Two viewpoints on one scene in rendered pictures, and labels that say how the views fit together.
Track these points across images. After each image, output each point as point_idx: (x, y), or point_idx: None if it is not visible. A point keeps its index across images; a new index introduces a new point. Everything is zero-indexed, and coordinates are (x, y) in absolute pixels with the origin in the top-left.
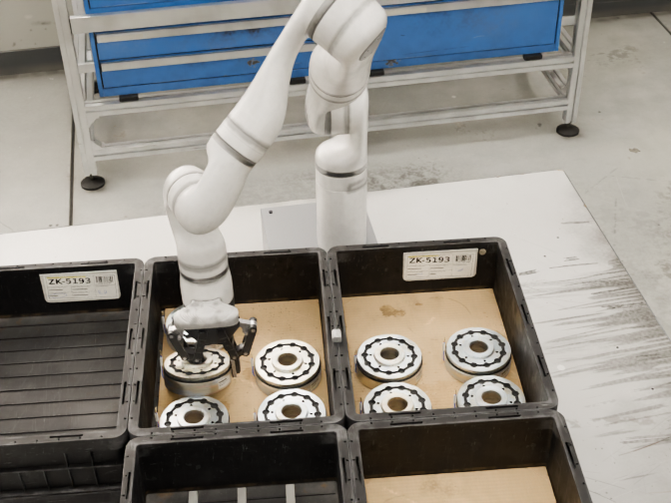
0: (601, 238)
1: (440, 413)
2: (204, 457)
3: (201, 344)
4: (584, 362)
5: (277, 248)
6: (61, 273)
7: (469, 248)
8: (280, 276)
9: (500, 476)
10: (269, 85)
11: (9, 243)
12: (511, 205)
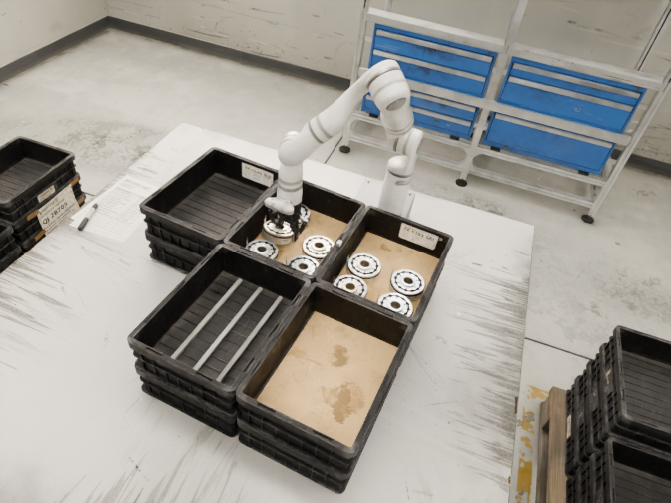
0: (528, 265)
1: (357, 297)
2: (248, 265)
3: (280, 219)
4: (472, 317)
5: (358, 198)
6: (250, 165)
7: (434, 234)
8: (342, 209)
9: (375, 341)
10: (338, 105)
11: (260, 150)
12: (494, 231)
